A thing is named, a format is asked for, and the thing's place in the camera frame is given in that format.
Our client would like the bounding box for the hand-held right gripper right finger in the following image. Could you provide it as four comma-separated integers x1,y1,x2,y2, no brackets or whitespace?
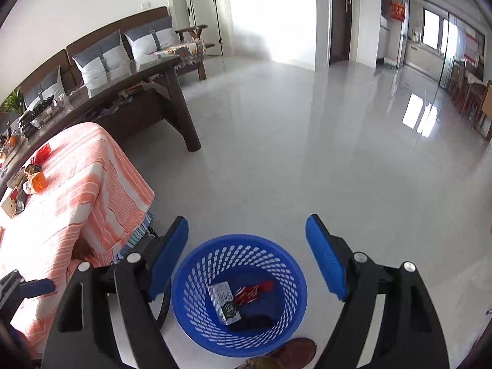
305,214,450,369

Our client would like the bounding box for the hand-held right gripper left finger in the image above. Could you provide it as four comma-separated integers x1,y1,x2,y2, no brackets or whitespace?
40,215,190,369

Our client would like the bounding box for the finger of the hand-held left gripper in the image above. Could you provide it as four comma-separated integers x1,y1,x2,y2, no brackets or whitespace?
17,278,57,300
0,270,24,316

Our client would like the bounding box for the blue plastic basket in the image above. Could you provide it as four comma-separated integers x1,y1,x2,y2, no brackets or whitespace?
171,234,308,357

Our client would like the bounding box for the white green milk carton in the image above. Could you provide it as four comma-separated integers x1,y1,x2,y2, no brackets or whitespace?
208,281,241,325

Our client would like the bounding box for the red plastic bag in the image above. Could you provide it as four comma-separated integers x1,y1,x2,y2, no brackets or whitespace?
31,145,52,164

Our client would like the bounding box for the blue striped cloth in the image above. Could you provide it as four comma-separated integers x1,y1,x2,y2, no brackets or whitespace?
111,211,156,266

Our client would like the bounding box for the brown shoe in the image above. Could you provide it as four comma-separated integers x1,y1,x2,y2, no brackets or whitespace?
234,337,318,369

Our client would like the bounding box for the orange striped tablecloth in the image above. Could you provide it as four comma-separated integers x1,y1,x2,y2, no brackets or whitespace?
0,122,155,362

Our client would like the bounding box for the fruit bowl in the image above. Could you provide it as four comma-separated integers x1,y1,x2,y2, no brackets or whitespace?
0,133,20,154

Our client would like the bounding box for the dark wooden coffee table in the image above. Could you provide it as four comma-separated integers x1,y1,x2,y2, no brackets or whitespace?
0,56,202,196

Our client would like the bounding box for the glass tray with dark fruit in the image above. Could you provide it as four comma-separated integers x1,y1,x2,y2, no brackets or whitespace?
29,98,66,127

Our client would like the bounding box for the potted green plant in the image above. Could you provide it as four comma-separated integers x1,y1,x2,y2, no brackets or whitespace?
2,89,37,135

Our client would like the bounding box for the grey white pillow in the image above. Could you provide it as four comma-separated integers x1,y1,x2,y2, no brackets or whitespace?
23,65,66,110
123,17,181,64
72,31,131,91

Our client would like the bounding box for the patterned sofa blanket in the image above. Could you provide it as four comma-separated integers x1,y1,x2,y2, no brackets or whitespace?
150,38,206,72

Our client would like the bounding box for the wooden dining set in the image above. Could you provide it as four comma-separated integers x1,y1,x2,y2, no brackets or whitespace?
448,58,492,141

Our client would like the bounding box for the dark wooden sofa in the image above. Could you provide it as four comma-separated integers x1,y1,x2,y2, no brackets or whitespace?
11,6,210,104

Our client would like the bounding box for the dark wooden door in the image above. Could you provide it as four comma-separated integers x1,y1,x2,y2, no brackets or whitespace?
330,0,352,64

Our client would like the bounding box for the glass kitchen sliding door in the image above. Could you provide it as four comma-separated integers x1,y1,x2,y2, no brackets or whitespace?
402,0,485,89

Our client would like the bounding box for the white door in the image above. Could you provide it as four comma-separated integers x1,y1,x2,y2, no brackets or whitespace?
184,0,225,56

